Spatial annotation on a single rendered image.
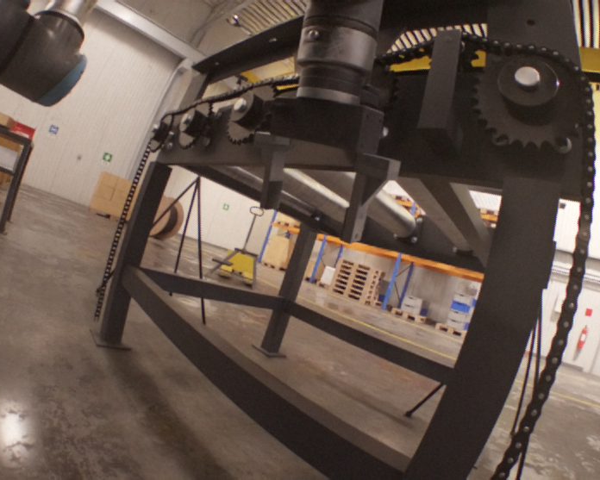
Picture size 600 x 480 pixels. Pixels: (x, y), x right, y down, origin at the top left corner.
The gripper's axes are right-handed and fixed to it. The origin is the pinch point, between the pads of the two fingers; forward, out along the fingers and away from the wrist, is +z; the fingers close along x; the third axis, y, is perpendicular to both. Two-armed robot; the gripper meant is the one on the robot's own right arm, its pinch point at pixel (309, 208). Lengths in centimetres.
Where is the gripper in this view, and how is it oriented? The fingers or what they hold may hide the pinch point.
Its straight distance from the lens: 40.6
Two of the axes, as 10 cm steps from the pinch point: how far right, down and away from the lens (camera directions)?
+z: -1.7, 9.3, 3.4
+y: -6.3, 1.6, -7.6
